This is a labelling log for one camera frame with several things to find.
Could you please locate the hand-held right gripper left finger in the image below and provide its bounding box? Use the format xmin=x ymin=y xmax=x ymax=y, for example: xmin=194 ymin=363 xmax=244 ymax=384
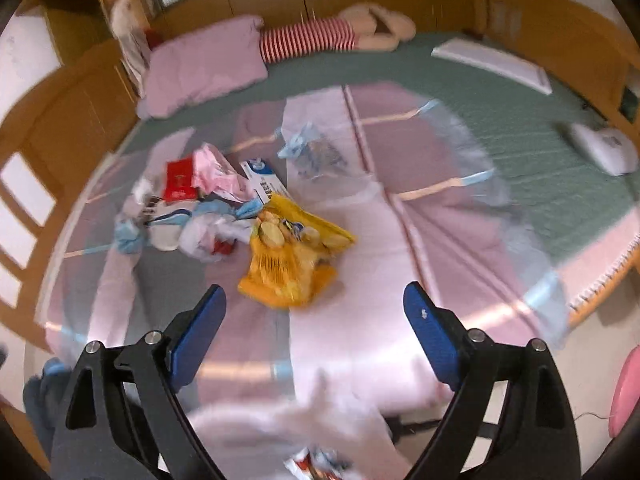
xmin=52 ymin=284 xmax=228 ymax=480

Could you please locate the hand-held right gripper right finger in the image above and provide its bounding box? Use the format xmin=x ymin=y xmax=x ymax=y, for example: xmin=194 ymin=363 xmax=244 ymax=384
xmin=403 ymin=281 xmax=583 ymax=480

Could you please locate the yellow snack bag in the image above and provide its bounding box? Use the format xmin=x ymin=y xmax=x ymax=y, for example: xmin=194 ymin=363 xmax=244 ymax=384
xmin=237 ymin=194 xmax=357 ymax=308

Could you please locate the white plastic bag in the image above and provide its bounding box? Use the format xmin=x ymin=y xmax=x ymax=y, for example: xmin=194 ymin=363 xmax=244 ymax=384
xmin=190 ymin=370 xmax=401 ymax=480

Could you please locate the red snack packet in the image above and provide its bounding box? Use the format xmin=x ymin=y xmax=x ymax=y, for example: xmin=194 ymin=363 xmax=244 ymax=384
xmin=162 ymin=157 xmax=198 ymax=203

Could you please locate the blue and white packet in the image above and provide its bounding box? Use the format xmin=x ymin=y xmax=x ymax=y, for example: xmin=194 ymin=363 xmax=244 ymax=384
xmin=239 ymin=159 xmax=290 ymax=207

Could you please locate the plaid pink grey blanket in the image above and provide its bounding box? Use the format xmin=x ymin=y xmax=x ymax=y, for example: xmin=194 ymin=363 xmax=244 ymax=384
xmin=45 ymin=82 xmax=571 ymax=411

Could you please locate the crumpled white plastic wrap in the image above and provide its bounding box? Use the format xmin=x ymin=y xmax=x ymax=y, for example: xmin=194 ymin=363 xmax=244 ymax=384
xmin=180 ymin=215 xmax=251 ymax=263

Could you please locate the blue face mask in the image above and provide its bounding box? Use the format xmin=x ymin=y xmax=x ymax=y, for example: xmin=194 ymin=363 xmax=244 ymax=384
xmin=195 ymin=199 xmax=264 ymax=222
xmin=114 ymin=220 xmax=151 ymax=256

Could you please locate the pink plastic bag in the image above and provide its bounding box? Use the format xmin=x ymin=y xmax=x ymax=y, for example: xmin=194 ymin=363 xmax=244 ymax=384
xmin=192 ymin=142 xmax=261 ymax=206

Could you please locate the blue cloth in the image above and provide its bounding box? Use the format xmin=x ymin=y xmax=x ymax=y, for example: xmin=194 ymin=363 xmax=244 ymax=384
xmin=22 ymin=357 xmax=76 ymax=441

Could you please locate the clear plastic bag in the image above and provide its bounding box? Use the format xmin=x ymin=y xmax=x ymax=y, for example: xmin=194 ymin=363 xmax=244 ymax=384
xmin=277 ymin=122 xmax=373 ymax=183

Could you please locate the pink stool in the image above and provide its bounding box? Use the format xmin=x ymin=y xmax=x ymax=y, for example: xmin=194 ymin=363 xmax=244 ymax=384
xmin=607 ymin=345 xmax=640 ymax=438

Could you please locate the green bed sheet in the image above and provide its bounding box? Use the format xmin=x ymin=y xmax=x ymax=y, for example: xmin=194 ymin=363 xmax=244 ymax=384
xmin=120 ymin=30 xmax=640 ymax=261

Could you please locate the white device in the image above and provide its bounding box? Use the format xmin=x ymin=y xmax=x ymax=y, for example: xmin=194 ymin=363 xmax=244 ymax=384
xmin=567 ymin=122 xmax=640 ymax=177

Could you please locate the pink pillow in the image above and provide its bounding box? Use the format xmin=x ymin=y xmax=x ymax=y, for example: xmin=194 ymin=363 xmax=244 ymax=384
xmin=137 ymin=15 xmax=271 ymax=120

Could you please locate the flat white box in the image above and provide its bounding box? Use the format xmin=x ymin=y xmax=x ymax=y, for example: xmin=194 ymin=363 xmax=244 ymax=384
xmin=431 ymin=39 xmax=553 ymax=96

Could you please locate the striped plush toy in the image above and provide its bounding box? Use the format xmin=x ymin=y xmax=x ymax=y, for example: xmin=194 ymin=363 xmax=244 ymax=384
xmin=260 ymin=4 xmax=417 ymax=63

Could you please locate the white stuffed toy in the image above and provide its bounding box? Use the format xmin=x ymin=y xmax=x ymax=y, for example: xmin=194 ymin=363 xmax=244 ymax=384
xmin=110 ymin=0 xmax=152 ymax=86

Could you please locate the wooden bed frame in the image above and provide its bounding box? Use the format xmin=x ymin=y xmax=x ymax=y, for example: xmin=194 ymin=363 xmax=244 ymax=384
xmin=0 ymin=0 xmax=640 ymax=326

